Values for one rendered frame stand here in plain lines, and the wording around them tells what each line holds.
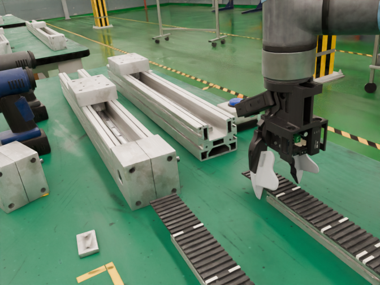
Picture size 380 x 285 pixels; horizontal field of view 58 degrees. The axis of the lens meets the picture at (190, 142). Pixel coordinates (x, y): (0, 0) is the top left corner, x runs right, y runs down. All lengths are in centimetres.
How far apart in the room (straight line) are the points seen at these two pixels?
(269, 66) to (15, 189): 52
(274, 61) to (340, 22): 9
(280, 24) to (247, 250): 33
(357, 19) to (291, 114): 15
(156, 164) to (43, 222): 23
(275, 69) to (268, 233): 26
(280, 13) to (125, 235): 41
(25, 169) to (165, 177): 27
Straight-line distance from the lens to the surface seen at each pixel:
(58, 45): 259
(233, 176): 71
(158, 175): 63
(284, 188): 62
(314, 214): 57
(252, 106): 58
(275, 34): 49
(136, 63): 126
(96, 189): 74
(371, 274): 53
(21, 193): 75
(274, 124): 53
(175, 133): 88
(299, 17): 48
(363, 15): 47
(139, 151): 64
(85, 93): 97
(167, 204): 59
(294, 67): 50
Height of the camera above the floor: 116
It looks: 26 degrees down
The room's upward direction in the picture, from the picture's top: 6 degrees counter-clockwise
